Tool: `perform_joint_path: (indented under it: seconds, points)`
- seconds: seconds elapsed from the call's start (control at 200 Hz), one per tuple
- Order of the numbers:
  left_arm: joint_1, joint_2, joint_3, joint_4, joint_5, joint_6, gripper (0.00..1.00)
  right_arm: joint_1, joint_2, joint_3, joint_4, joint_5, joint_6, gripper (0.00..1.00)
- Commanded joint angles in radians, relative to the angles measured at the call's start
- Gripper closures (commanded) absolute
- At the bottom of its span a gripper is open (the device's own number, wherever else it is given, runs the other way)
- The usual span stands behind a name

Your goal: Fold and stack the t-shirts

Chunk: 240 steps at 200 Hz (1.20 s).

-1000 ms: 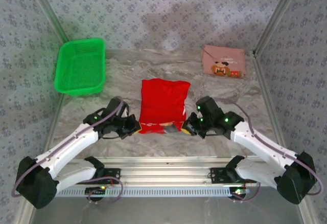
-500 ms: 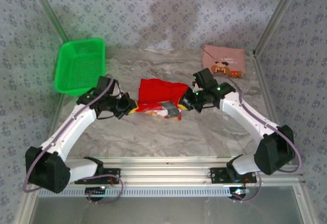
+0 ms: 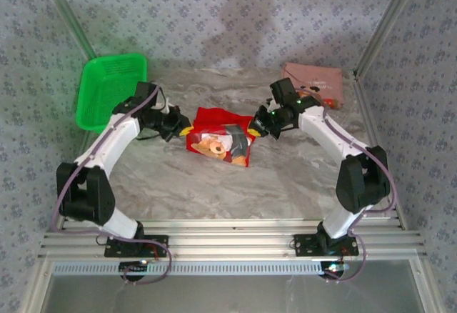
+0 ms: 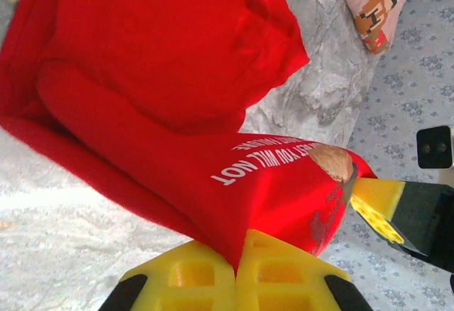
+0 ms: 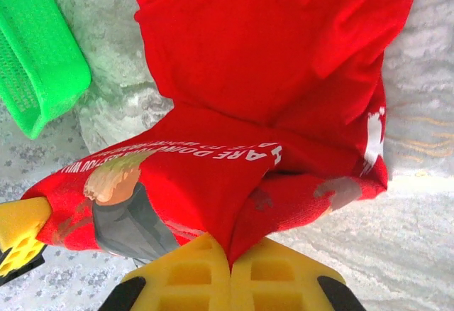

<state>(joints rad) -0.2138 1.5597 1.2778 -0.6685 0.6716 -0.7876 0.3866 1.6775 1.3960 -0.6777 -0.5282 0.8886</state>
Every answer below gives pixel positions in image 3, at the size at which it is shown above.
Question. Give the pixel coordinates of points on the red t-shirt with bear print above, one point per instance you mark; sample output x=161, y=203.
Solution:
x=218, y=138

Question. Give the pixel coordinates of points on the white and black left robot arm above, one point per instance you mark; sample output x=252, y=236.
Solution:
x=107, y=141

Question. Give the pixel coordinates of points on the folded pink t-shirt pixel print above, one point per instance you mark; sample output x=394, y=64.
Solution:
x=321, y=77

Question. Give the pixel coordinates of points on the green plastic basket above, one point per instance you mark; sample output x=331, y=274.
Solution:
x=107, y=88

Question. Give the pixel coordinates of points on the left controller board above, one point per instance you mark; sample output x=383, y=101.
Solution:
x=134, y=267

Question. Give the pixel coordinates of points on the controller board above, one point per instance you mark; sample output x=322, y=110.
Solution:
x=335, y=269
x=134, y=267

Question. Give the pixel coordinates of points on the right controller board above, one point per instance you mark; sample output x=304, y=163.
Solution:
x=335, y=269

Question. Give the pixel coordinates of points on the shiny metal sheet panel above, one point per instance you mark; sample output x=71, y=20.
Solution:
x=232, y=295

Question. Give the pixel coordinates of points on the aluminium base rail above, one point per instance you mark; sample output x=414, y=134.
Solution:
x=232, y=236

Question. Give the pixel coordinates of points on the aluminium frame post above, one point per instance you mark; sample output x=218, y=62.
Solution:
x=391, y=16

